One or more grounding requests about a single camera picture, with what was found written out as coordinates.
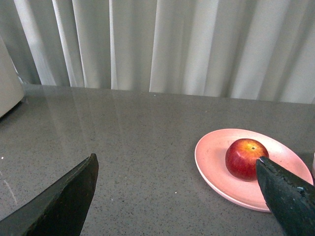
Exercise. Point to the pink plate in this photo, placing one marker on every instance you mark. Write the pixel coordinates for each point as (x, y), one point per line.
(210, 160)

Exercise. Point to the white appliance at table edge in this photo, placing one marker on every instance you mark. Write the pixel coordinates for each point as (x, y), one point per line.
(11, 91)

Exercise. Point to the white curtain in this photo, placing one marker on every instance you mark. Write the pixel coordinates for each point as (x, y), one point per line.
(249, 49)

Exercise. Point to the red apple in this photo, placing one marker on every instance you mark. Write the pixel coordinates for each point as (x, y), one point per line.
(241, 156)

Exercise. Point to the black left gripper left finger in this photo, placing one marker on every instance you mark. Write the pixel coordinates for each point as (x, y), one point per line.
(61, 209)

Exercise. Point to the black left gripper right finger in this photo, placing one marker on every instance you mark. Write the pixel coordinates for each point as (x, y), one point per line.
(290, 198)

